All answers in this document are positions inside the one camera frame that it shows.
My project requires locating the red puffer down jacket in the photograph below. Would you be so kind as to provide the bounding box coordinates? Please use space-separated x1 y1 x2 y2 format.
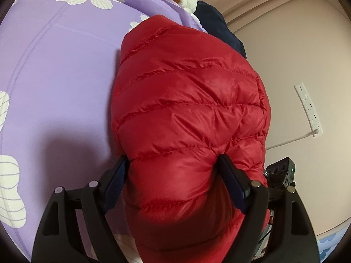
111 16 271 262

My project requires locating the purple floral bed sheet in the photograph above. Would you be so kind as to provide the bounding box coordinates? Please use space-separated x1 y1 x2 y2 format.
1 0 201 258

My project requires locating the dark navy garment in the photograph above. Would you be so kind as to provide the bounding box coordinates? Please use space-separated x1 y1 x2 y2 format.
194 1 247 59

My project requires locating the white power cable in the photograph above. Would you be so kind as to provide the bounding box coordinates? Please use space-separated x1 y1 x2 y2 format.
265 131 319 151

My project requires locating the white wall power strip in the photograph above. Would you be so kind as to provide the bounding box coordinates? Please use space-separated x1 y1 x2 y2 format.
294 83 323 137

